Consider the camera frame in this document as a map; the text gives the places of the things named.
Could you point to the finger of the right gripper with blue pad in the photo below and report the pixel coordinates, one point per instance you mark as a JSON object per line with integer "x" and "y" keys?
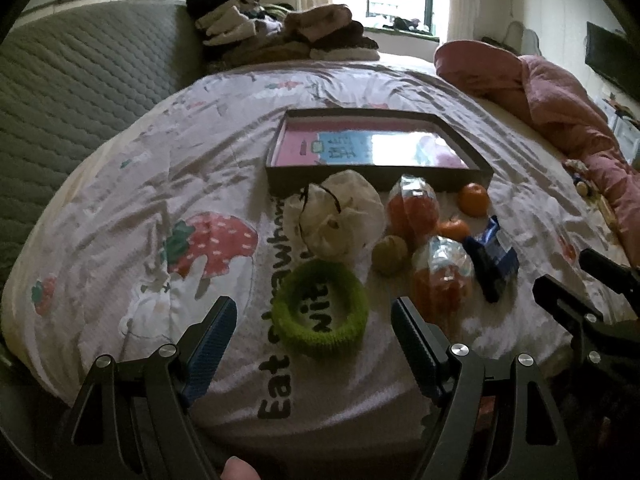
{"x": 569, "y": 310}

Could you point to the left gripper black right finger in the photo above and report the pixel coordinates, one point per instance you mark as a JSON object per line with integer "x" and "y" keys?
{"x": 424, "y": 347}

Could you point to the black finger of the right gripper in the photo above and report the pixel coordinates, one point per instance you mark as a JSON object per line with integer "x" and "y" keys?
{"x": 608, "y": 272}

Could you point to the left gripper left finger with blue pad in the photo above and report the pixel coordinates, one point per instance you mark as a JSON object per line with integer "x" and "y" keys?
{"x": 202, "y": 347}

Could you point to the surprise egg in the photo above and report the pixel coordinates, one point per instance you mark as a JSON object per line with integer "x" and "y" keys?
{"x": 412, "y": 210}
{"x": 442, "y": 278}

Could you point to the blue snack packet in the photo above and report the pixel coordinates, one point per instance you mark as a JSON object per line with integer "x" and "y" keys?
{"x": 495, "y": 261}

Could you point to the small brownish round fruit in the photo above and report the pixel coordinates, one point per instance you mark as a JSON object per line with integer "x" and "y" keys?
{"x": 389, "y": 255}

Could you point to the orange mandarin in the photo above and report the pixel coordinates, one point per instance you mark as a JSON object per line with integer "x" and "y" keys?
{"x": 454, "y": 228}
{"x": 473, "y": 200}

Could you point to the white plush toy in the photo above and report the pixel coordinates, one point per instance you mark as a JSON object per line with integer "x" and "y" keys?
{"x": 340, "y": 217}

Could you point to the person's hand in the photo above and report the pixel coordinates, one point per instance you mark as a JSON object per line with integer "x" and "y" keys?
{"x": 236, "y": 469}

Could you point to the small toys on bed edge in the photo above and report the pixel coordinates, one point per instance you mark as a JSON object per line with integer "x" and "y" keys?
{"x": 581, "y": 178}

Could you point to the white storage boxes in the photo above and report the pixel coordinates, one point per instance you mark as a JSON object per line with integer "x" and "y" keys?
{"x": 625, "y": 128}

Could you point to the pink quilted blanket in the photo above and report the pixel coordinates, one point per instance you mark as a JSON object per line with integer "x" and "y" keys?
{"x": 554, "y": 103}

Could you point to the strawberry print bed sheet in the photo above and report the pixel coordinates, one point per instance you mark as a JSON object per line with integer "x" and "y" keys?
{"x": 175, "y": 212}

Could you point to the shallow dark cardboard tray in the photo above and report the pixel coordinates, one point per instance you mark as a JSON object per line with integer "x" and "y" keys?
{"x": 285, "y": 181}

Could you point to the grey quilted headboard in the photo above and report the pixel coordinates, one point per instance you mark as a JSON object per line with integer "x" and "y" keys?
{"x": 74, "y": 80}

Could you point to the pile of folded clothes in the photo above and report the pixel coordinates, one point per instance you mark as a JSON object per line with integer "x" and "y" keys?
{"x": 235, "y": 33}

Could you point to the clothes on window sill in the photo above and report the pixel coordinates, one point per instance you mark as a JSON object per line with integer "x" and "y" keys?
{"x": 405, "y": 25}

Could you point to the wall mounted television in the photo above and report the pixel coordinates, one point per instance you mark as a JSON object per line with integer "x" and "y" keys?
{"x": 614, "y": 58}

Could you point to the chair by wall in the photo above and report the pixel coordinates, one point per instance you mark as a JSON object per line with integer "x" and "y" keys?
{"x": 521, "y": 40}

